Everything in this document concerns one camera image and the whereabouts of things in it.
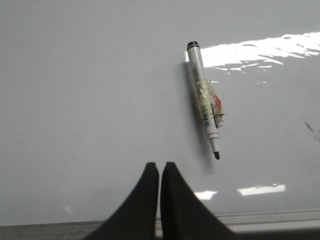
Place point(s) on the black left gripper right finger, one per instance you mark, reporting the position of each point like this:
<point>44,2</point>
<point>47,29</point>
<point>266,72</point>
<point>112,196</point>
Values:
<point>183,216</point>

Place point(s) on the white whiteboard with metal frame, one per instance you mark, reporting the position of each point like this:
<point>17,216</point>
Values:
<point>92,90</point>

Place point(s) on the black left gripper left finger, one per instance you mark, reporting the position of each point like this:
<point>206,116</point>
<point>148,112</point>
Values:
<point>136,217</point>

